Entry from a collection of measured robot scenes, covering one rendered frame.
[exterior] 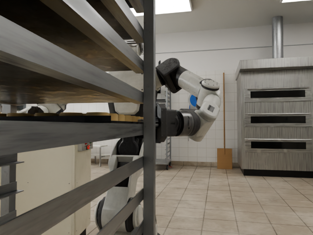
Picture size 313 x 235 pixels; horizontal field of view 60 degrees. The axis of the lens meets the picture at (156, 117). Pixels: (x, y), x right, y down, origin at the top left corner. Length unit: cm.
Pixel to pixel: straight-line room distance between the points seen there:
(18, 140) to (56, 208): 11
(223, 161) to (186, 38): 282
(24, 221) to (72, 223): 180
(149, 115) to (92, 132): 35
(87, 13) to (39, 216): 29
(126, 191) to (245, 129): 401
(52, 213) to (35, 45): 19
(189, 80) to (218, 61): 495
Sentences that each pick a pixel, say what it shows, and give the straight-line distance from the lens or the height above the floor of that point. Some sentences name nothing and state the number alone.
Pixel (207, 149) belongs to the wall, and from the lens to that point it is 607.
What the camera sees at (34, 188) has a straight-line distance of 216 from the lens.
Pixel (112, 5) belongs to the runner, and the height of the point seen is 113.
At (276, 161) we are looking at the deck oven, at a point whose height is 28.
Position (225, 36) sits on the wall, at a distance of 635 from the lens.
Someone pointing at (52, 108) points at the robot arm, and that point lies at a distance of 147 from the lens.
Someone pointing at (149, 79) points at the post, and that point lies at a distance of 77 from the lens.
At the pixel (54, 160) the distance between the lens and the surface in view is 206.
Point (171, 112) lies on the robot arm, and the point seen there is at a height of 93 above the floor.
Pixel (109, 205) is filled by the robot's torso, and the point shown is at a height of 54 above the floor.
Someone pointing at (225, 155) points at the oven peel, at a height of 27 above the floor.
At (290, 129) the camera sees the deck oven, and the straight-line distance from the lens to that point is 518.
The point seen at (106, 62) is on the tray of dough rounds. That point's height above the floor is 104.
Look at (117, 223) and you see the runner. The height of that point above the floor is 69.
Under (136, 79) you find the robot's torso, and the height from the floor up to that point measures 111.
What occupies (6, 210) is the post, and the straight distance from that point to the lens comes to 99.
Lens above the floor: 88
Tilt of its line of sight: 2 degrees up
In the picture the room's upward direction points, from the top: straight up
